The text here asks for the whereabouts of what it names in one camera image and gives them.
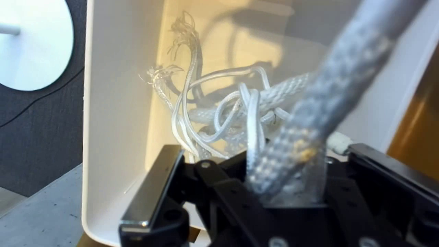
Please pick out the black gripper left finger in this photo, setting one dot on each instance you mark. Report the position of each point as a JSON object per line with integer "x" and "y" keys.
{"x": 151, "y": 196}

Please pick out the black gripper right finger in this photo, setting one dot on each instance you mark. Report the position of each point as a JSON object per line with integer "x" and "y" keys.
{"x": 393, "y": 206}

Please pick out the mustard yellow chair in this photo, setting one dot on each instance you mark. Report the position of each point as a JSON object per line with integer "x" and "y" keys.
{"x": 416, "y": 128}

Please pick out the white plastic basket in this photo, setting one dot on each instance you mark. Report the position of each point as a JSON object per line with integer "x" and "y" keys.
{"x": 114, "y": 114}

